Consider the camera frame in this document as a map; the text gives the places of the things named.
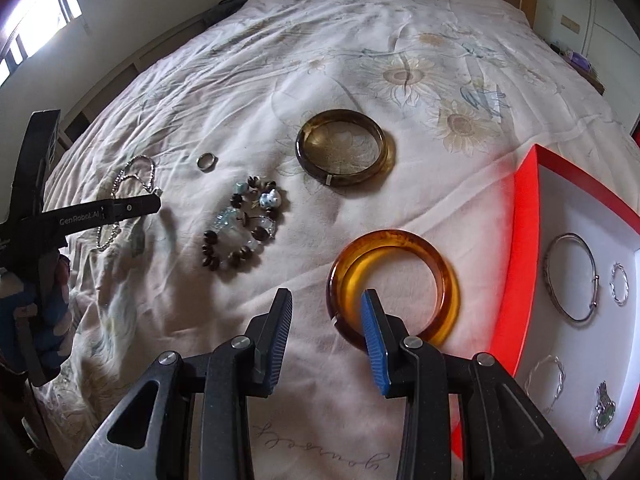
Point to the floral bed blanket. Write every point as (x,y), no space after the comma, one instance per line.
(250,85)

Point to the person's left forearm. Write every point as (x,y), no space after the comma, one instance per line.
(52,310)

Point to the red jewelry box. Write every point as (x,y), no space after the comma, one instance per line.
(520,240)

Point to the silver bangle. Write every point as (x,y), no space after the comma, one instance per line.
(548,285)

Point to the window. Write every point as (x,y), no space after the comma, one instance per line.
(30,10)

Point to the dark brown bangle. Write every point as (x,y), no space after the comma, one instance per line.
(310,165)

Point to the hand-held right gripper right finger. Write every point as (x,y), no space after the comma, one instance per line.
(372,340)

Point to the silver green pendant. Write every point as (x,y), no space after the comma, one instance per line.
(604,407)

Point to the small twisted silver hoop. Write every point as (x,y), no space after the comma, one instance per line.
(612,287)

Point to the amber bangle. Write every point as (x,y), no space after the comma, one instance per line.
(440,260)

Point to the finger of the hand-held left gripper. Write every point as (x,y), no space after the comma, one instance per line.
(135,206)

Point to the wall switch plate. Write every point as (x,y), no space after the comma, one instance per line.
(570,23)

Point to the wooden nightstand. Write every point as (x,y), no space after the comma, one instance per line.
(592,80)

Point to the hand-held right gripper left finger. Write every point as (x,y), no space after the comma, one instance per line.
(280,340)

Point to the purple packet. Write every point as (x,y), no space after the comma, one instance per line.
(580,60)

